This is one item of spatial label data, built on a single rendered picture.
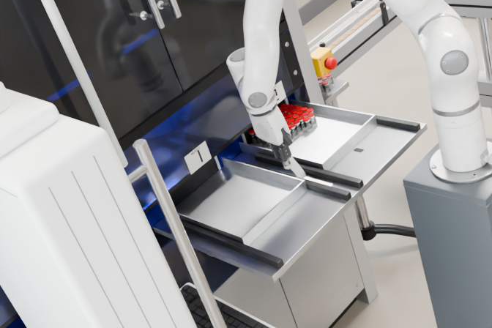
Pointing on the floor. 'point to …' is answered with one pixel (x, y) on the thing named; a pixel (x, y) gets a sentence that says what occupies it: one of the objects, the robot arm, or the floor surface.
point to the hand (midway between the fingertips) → (281, 151)
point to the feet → (386, 230)
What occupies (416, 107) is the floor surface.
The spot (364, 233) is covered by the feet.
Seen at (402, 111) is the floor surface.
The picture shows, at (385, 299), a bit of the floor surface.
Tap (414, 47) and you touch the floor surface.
